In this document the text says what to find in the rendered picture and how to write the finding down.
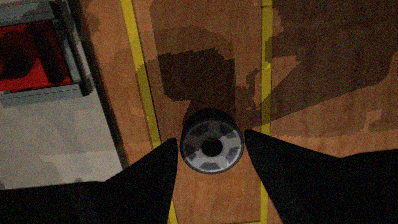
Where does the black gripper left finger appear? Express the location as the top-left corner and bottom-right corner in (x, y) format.
(0, 138), (178, 224)

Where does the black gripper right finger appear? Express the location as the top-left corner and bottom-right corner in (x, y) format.
(244, 129), (398, 224)

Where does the black wheel with grey hub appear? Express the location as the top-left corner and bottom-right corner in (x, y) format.
(180, 108), (244, 174)

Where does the yellow rectangular outline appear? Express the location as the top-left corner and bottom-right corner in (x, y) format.
(120, 0), (273, 224)

